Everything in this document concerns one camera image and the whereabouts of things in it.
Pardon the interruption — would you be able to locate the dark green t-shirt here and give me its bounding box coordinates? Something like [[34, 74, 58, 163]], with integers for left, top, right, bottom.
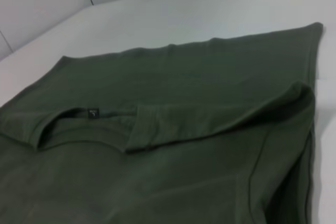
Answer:
[[0, 21, 324, 224]]

